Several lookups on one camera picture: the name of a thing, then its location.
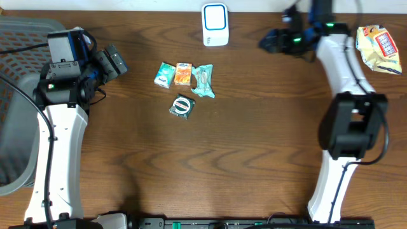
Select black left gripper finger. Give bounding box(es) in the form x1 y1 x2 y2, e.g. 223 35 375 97
105 44 128 74
95 50 118 83

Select green tissue pack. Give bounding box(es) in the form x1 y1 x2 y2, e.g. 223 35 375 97
154 62 176 89

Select orange tissue pack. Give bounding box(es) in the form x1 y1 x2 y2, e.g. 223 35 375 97
174 63 193 86

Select dark green round packet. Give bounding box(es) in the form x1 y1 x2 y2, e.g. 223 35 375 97
169 94 196 120

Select teal packet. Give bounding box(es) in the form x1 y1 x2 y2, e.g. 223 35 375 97
191 64 215 99

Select yellow snack bag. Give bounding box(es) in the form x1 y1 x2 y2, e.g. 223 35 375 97
355 25 402 75

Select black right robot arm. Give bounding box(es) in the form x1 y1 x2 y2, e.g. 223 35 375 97
259 1 390 226

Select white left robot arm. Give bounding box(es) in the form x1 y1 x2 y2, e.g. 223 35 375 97
24 44 128 225

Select white barcode scanner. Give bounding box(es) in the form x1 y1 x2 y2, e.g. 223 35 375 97
201 3 230 46

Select dark grey plastic basket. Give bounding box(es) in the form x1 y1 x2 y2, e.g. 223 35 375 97
1 16 64 196

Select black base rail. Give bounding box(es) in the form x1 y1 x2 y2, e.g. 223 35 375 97
134 215 376 229

